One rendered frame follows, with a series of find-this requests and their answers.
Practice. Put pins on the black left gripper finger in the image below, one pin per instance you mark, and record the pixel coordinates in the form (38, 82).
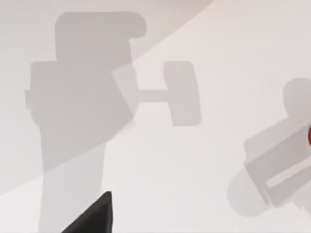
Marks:
(98, 216)

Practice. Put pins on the red can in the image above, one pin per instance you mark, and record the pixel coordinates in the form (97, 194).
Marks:
(309, 136)

